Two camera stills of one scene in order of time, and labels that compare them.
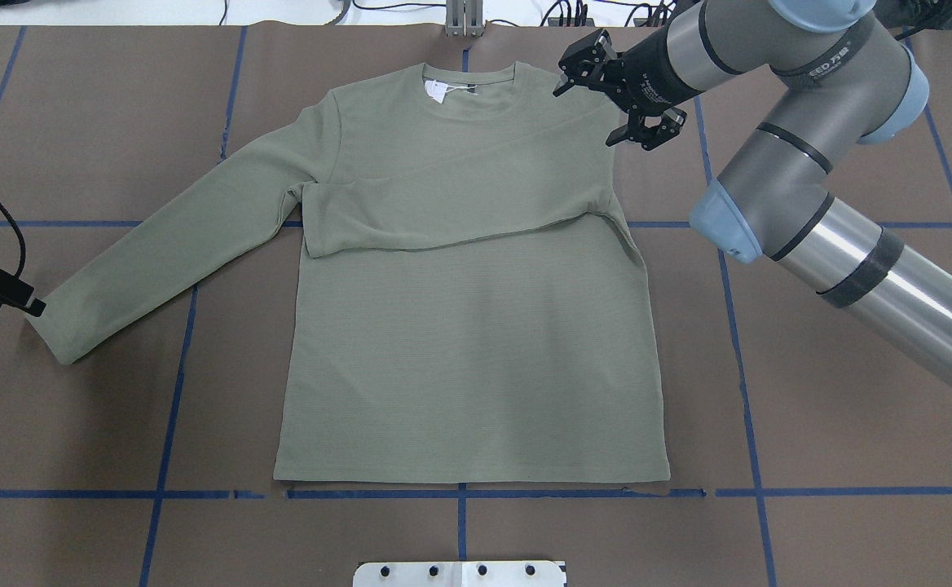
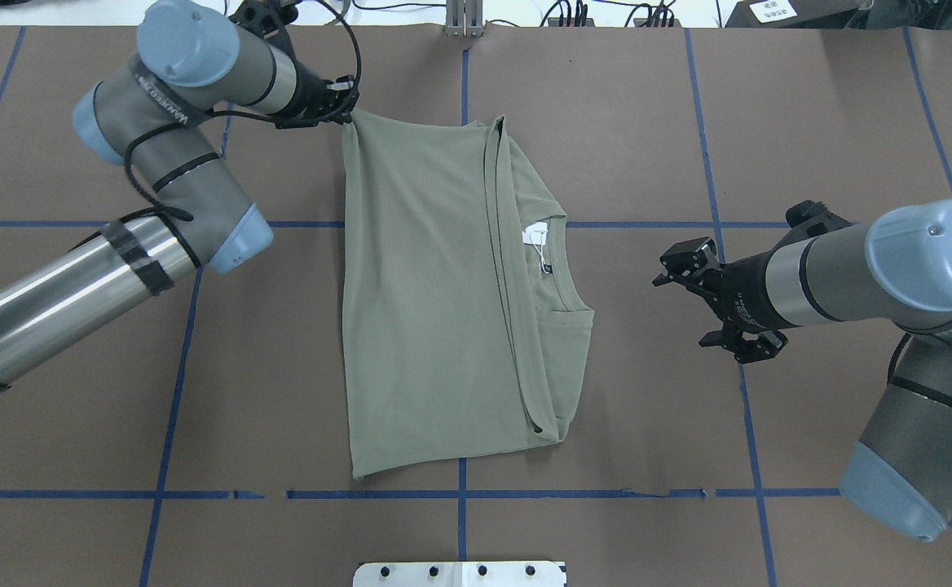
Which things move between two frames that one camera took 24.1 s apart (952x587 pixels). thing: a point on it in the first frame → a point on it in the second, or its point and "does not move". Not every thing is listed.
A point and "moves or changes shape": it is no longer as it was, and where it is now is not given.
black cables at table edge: (578, 12) does not move
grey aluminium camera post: (464, 18) does not move
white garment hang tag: (437, 90) → (535, 233)
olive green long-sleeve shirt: (472, 302) moves or changes shape
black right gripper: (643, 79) → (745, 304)
